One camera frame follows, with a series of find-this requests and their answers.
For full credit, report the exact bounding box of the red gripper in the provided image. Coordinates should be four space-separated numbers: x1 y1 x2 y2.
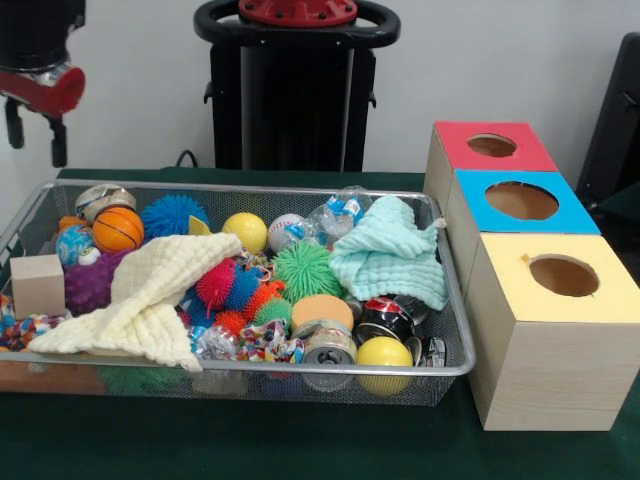
0 68 87 168

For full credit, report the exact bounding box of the cream knitted cloth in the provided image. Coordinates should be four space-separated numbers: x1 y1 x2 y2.
28 232 244 373

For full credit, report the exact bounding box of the clear mesh bin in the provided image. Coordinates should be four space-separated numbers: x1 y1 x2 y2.
0 178 477 407

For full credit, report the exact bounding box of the wooden box with three holes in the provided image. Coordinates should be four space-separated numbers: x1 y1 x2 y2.
423 121 640 433

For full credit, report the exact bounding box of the orange toy basketball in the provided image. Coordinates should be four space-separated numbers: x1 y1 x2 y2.
92 205 145 253

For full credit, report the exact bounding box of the plain wooden block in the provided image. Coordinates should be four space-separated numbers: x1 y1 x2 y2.
10 254 66 319

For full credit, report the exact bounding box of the blue spiky ball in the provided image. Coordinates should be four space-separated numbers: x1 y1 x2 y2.
140 193 209 239

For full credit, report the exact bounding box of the purple spiky ball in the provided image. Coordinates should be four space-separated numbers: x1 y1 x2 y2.
64 250 131 316

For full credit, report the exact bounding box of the yellow ball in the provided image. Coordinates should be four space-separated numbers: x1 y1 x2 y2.
356 337 413 397
222 212 269 255

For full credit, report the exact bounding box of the green spiky ball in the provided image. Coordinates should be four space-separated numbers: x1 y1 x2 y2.
272 240 343 303

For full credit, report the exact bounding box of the orange foam disc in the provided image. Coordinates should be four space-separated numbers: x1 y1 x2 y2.
290 294 356 334

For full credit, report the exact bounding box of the silver soda can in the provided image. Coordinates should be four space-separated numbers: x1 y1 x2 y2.
295 320 358 391

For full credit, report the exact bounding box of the mint green cloth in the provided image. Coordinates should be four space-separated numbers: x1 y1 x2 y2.
328 195 451 309

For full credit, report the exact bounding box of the dark green table cloth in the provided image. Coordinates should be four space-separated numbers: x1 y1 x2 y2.
0 168 640 480

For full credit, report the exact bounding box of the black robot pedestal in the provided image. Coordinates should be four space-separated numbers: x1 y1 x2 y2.
195 0 401 171

